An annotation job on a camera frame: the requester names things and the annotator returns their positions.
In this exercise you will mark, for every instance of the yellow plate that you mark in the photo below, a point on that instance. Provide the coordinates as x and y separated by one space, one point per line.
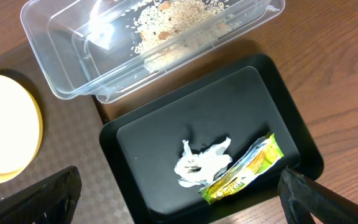
21 128

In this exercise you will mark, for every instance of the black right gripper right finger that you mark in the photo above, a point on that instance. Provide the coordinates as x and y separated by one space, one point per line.
303 199

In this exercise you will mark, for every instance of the white tissue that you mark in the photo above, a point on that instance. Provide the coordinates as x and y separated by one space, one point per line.
202 168

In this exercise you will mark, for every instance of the rice leftovers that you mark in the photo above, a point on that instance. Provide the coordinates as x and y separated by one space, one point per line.
163 27

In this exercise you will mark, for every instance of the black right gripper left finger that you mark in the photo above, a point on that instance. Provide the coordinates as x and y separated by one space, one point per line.
52 200

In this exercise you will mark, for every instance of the brown serving tray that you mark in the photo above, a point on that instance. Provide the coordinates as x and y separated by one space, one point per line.
71 138

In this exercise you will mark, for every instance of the clear plastic container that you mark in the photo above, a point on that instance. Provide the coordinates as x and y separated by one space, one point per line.
86 47

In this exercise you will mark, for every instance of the green orange snack wrapper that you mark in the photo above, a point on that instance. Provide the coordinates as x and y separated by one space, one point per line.
261 156

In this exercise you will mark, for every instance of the black waste tray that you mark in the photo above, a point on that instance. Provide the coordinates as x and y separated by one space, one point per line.
243 102

